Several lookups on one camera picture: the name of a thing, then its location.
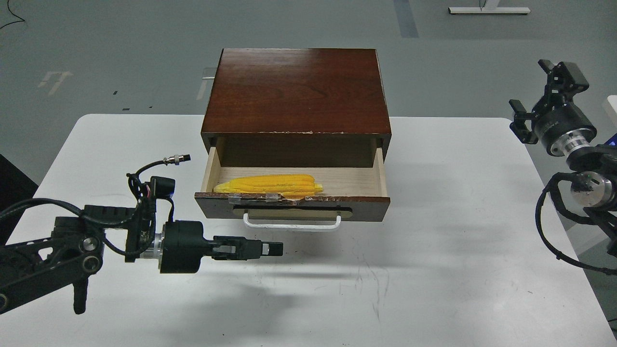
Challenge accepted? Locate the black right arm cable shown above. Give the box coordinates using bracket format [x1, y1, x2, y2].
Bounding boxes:
[535, 173, 617, 276]

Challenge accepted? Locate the wooden drawer with white handle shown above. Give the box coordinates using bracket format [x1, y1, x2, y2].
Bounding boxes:
[194, 147, 390, 231]

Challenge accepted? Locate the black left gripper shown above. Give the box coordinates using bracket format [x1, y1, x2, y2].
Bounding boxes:
[160, 220, 284, 274]

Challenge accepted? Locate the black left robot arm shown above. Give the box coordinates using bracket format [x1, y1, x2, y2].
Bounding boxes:
[0, 155, 283, 314]

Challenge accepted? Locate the yellow corn cob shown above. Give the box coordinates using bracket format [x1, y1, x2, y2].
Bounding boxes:
[213, 174, 323, 199]

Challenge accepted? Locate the white table leg base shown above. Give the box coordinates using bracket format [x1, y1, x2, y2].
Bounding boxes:
[448, 0, 531, 15]

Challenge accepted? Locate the black floor cable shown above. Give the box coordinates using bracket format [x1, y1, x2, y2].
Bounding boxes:
[0, 0, 26, 29]

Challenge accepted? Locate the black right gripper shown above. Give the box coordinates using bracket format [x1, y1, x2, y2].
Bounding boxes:
[509, 59, 597, 157]

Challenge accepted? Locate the dark wooden cabinet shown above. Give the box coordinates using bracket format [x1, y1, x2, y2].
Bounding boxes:
[201, 48, 392, 168]

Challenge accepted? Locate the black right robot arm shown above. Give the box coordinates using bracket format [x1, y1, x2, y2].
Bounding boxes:
[509, 59, 617, 255]

